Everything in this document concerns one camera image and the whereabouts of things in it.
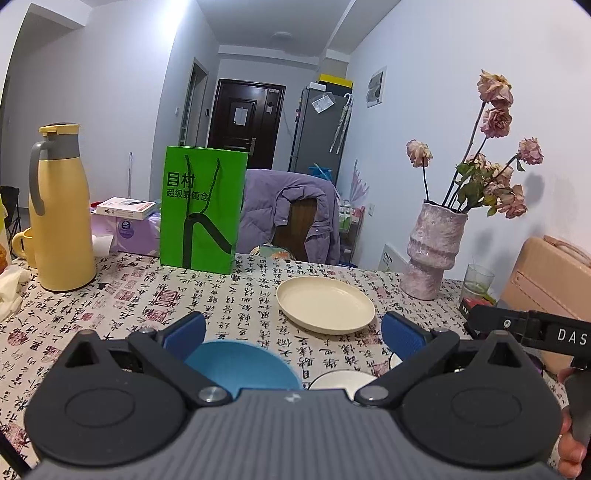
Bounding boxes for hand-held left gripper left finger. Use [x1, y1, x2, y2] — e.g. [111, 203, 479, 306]
[58, 311, 234, 409]

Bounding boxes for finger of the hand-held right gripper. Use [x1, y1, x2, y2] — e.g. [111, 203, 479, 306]
[463, 305, 544, 345]

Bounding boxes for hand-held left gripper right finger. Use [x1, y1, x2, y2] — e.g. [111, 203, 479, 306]
[353, 311, 533, 410]

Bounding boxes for blue bowl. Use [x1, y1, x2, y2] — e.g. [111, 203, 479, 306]
[184, 340, 303, 398]

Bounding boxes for cream plate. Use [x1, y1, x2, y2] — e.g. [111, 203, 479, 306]
[276, 276, 376, 334]

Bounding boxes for person's right hand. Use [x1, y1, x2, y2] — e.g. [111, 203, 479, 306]
[556, 368, 591, 479]

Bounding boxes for small red black box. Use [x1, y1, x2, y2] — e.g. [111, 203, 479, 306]
[458, 298, 497, 319]

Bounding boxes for drinking glass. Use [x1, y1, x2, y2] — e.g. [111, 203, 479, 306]
[463, 263, 496, 303]

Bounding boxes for tan small suitcase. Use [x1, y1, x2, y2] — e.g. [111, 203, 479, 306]
[499, 235, 591, 324]

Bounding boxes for calligraphy print tablecloth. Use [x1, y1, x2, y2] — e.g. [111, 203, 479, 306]
[0, 251, 571, 467]

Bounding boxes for pink ribbed vase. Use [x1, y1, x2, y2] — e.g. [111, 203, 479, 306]
[399, 199, 469, 301]

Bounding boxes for purple tissue pack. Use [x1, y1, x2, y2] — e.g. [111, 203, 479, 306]
[90, 213, 162, 256]

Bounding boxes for green paper bag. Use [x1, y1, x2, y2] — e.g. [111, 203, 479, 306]
[160, 146, 249, 274]

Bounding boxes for floral seat cushion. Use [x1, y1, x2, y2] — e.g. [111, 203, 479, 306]
[249, 244, 294, 259]

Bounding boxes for small storage rack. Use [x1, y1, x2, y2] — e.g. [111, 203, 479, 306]
[339, 198, 365, 266]

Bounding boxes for white flat box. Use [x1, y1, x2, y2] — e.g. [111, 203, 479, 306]
[96, 198, 158, 221]

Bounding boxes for dried pink roses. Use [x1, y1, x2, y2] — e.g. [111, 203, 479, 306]
[406, 70, 544, 220]

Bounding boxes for purple jacket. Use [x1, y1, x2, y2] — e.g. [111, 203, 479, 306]
[240, 168, 342, 266]

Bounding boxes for wooden chair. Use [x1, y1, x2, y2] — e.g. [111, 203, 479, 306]
[272, 199, 319, 263]

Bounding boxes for yellow thermos jug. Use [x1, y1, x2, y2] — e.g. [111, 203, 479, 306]
[28, 123, 97, 292]

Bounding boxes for white rubber gloves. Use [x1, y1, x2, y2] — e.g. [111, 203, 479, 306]
[0, 268, 35, 319]

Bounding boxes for yellow mug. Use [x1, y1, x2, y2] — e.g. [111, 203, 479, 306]
[11, 227, 38, 268]

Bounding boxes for dark entrance door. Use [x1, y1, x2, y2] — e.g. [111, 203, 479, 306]
[208, 78, 283, 169]

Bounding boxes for grey refrigerator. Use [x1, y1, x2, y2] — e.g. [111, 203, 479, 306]
[288, 83, 354, 185]

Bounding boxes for black folding stand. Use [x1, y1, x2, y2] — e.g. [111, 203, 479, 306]
[0, 186, 21, 250]

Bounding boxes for folded umbrella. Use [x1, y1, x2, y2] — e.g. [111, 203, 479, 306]
[329, 92, 354, 155]

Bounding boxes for grey interior door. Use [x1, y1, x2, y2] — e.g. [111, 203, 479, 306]
[178, 58, 209, 148]

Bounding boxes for wall picture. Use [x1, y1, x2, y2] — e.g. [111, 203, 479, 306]
[366, 66, 387, 108]

